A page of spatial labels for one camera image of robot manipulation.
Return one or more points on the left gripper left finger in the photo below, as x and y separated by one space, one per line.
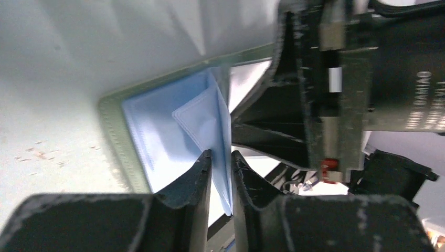
173 219

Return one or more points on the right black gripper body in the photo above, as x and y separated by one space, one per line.
376 68

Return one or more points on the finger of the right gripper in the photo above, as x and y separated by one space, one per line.
269 85
269 120

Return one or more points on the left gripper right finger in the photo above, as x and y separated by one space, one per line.
338 222

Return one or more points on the blue card wallet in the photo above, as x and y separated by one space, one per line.
159 127

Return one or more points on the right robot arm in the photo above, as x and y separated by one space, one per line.
382 172

